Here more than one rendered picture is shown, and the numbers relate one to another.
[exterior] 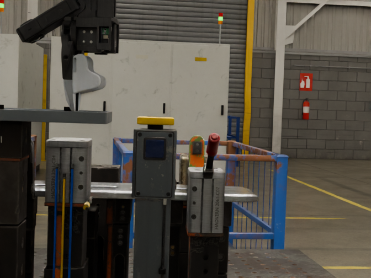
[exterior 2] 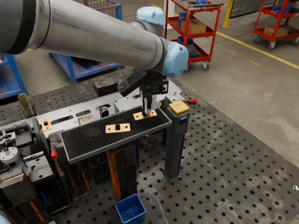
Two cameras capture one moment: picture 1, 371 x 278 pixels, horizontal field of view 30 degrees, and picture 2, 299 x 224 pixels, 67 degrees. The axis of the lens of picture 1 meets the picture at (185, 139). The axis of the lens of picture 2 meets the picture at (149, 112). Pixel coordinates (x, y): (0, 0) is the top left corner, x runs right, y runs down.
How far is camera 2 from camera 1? 0.90 m
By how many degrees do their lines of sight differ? 44
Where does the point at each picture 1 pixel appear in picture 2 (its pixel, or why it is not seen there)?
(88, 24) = (158, 85)
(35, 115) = (145, 133)
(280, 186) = (119, 18)
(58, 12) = (141, 82)
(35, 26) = (130, 90)
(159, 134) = (184, 115)
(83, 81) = (154, 106)
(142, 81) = not seen: outside the picture
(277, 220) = not seen: hidden behind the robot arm
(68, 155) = not seen: hidden behind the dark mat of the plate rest
